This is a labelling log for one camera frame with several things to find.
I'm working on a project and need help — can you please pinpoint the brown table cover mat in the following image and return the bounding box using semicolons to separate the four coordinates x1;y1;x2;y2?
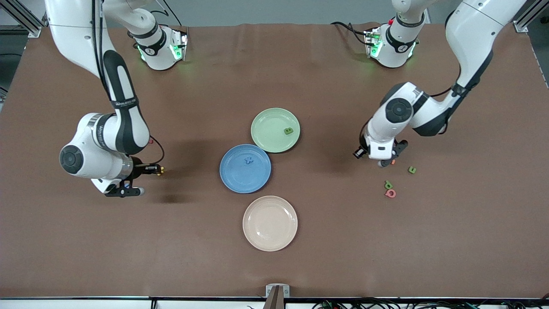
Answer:
0;22;549;299

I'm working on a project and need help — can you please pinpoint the green plate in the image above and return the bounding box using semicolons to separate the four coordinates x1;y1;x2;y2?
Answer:
251;108;301;153

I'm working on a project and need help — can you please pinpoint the blue plate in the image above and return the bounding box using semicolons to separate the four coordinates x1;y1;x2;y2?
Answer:
220;144;271;194

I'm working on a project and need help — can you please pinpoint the beige plate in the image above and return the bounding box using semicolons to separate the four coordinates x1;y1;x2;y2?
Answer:
243;196;298;252

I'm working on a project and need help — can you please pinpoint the black arm base cable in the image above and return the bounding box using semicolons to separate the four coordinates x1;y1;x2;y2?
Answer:
330;21;370;43

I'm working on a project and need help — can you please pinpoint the grey metal bracket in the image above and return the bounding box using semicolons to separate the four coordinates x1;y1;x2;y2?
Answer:
265;284;290;298

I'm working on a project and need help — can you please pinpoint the beige camera post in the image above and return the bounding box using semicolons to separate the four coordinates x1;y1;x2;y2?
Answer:
263;287;286;309

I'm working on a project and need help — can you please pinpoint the aluminium frame profile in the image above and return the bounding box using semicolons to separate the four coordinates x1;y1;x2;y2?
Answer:
0;0;43;38
514;0;549;34

